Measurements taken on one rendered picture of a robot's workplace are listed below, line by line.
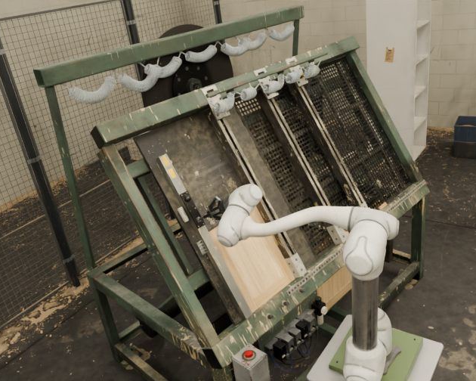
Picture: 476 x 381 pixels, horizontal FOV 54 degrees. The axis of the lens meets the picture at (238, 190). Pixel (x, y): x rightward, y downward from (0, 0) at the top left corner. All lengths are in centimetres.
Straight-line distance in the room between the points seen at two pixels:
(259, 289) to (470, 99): 541
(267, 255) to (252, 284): 20
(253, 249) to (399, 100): 392
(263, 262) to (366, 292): 91
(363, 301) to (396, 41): 446
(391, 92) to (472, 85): 157
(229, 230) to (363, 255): 56
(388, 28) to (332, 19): 195
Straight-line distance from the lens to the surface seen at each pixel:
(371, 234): 174
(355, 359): 209
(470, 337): 379
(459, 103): 747
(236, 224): 192
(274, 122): 294
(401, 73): 605
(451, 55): 733
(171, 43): 309
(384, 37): 603
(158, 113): 246
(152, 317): 283
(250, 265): 258
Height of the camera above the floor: 253
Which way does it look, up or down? 25 degrees down
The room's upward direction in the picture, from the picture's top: 8 degrees counter-clockwise
